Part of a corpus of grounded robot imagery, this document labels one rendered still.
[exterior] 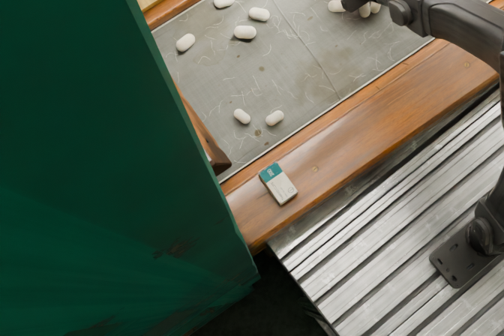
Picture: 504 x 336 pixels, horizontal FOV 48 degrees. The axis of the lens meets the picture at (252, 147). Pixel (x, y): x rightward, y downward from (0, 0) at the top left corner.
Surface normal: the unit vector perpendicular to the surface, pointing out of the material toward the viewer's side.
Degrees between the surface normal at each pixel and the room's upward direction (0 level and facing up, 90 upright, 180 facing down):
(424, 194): 0
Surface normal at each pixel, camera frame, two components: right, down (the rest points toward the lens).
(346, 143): -0.03, -0.25
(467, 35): -0.92, 0.37
